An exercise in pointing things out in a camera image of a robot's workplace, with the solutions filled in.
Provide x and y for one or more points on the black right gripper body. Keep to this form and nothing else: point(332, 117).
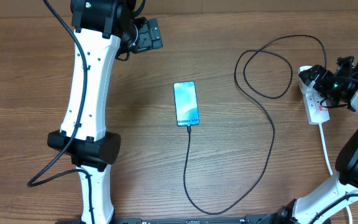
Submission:
point(330, 87)

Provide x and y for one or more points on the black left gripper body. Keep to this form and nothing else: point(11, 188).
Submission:
point(148, 38)

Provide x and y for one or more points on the blue smartphone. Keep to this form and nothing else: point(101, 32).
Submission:
point(186, 104)

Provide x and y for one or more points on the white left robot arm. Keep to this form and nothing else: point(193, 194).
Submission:
point(102, 32)

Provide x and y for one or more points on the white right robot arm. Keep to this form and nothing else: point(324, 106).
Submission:
point(340, 189)

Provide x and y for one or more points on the white power strip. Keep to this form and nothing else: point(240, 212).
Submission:
point(316, 114)

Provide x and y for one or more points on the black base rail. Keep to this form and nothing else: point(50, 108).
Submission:
point(248, 219)

